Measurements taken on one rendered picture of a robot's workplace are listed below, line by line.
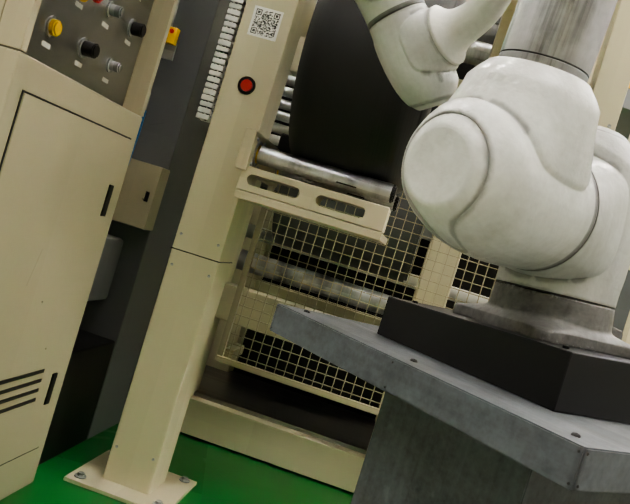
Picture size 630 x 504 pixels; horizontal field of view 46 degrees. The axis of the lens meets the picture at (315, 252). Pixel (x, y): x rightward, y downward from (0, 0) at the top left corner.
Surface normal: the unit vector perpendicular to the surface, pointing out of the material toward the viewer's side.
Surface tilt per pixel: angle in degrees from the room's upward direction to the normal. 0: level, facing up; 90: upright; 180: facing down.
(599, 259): 106
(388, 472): 90
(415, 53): 112
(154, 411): 90
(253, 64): 90
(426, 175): 97
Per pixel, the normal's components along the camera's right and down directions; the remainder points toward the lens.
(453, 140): -0.73, 0.00
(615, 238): 0.65, 0.19
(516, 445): -0.77, -0.22
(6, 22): -0.13, -0.02
